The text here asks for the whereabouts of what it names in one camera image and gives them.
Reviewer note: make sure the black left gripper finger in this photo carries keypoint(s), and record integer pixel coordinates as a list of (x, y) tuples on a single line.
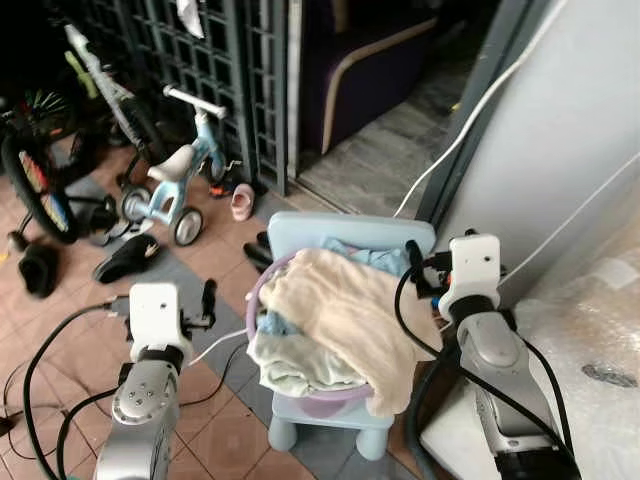
[(210, 297)]

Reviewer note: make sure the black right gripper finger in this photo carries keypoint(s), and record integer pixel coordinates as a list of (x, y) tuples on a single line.
[(413, 255)]

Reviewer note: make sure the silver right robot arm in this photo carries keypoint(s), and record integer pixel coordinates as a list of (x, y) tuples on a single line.
[(495, 355)]

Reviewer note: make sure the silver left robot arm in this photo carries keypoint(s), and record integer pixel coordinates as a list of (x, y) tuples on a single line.
[(145, 400)]

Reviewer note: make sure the light blue garment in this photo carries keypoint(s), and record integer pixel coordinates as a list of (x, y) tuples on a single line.
[(375, 258)]

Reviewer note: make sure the small black shoe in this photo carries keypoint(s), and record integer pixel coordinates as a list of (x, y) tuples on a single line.
[(257, 252)]

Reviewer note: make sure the light blue child chair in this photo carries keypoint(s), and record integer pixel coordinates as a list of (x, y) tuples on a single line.
[(345, 226)]

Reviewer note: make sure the beige towel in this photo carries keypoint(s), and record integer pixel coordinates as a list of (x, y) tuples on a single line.
[(345, 310)]

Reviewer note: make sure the black slipper with white mark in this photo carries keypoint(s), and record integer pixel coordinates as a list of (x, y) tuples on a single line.
[(125, 260)]

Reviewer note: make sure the pink child shoe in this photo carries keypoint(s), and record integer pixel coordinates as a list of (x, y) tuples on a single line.
[(242, 203)]

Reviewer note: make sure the pale green cloth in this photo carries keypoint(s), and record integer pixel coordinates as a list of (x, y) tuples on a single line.
[(295, 365)]

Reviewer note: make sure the blue child tricycle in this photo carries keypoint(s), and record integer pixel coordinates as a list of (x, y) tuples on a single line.
[(185, 170)]

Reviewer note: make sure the purple plastic basin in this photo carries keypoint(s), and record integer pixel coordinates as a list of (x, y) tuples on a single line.
[(320, 405)]

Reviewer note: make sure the plain black slipper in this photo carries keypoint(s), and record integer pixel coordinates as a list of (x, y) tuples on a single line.
[(38, 270)]

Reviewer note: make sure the round grey cap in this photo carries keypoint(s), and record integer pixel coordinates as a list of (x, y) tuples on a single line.
[(610, 377)]

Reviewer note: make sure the black bicycle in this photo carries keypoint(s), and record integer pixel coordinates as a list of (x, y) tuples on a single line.
[(40, 190)]

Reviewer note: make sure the purple armchair with wooden trim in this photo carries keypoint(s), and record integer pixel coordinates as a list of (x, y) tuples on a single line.
[(360, 60)]

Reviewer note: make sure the grey white appliance cabinet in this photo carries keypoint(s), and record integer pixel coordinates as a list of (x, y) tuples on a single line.
[(560, 110)]

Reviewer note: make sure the clear plastic wrapped washer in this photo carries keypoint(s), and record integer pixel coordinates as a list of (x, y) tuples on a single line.
[(590, 430)]

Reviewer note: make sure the dark metal grid gate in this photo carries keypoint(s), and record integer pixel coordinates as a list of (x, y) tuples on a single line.
[(200, 60)]

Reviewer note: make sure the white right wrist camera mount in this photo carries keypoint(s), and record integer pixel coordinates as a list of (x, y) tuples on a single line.
[(472, 265)]

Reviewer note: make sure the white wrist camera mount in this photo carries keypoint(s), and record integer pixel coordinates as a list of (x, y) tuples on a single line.
[(472, 265), (155, 312)]

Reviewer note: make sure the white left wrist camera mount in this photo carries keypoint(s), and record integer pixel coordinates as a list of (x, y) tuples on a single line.
[(155, 312)]

